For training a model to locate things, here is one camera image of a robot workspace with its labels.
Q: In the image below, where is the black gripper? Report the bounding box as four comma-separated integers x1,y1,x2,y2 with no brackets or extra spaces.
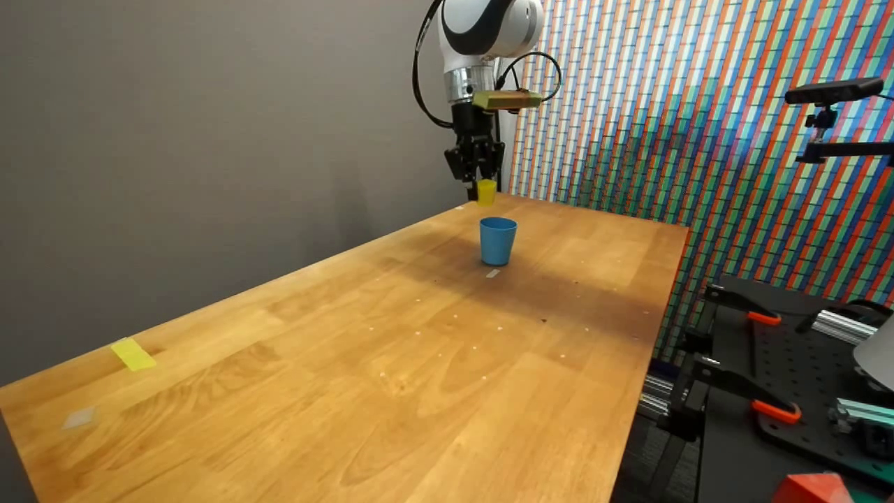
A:
441,100,508,195

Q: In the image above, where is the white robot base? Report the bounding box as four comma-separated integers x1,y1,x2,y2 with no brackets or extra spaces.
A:
853,315,894,395

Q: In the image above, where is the blue plastic cup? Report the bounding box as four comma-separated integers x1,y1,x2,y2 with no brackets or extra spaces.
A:
478,216,521,270

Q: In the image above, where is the red block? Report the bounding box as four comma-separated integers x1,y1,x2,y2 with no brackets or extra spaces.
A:
771,470,855,503

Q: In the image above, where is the yellow tape strip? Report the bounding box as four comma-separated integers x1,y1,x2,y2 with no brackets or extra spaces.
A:
109,337,160,374

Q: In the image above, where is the silver aluminium extrusion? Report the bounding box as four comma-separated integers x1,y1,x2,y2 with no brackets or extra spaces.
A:
807,307,884,350

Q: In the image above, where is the teal aluminium extrusion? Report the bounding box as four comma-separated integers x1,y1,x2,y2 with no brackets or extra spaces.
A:
830,397,894,439

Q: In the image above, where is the white vertical backdrop post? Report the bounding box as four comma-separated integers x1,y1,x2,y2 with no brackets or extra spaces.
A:
500,54,538,200

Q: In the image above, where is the yellow wrist camera mount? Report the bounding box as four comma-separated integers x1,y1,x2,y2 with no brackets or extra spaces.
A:
469,86,550,117

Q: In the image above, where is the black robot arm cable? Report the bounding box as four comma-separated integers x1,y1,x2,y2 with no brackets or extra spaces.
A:
412,0,459,132

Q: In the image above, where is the black looped camera cable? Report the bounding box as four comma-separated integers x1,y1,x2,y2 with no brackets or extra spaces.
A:
493,47,567,103

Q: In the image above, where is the orange-handled black clamp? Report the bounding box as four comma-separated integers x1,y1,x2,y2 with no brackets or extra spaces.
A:
702,281,786,333
688,351,806,429

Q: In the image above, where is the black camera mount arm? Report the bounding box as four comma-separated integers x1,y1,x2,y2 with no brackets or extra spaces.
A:
795,103,894,168

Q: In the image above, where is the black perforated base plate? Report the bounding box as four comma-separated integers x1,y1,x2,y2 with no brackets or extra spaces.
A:
707,276,894,485

